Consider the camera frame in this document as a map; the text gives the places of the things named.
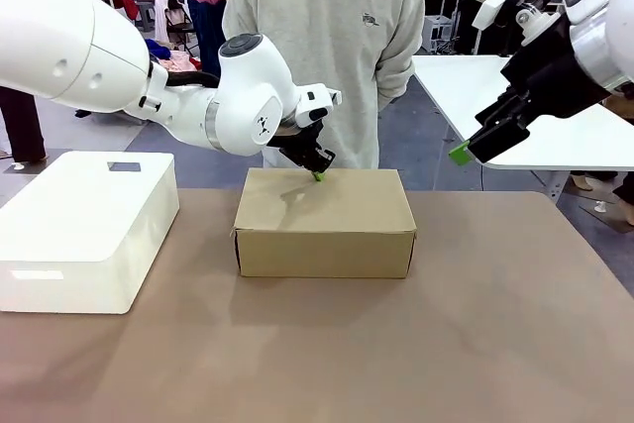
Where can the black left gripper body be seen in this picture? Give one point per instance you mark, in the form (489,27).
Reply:
(302,148)

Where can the pile of colourful clothes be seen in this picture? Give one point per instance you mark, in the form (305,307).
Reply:
(173,59)

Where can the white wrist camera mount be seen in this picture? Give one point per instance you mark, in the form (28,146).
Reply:
(497,4)
(317,103)

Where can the black green-tipped right gripper finger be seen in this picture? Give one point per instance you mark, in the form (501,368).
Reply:
(500,140)
(502,108)

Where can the folding chair with clothes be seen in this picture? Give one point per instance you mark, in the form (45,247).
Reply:
(176,17)

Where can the white background table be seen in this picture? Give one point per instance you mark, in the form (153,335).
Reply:
(460,91)

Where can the brown cardboard shoe box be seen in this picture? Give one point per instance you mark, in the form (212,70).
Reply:
(322,225)

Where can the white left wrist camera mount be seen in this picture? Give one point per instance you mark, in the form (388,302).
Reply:
(317,103)

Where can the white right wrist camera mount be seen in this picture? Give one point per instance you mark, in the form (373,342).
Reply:
(497,4)

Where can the person in grey sweatshirt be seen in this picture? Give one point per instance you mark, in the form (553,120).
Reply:
(322,22)

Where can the white rectangular storage box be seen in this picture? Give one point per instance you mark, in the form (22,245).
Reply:
(84,225)

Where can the black background desk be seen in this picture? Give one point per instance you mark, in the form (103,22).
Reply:
(460,27)

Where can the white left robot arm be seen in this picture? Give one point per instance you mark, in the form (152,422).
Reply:
(74,46)

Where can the bystander legs in dark trousers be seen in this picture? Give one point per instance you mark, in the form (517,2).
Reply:
(22,126)

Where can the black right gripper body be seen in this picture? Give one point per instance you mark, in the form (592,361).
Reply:
(555,76)

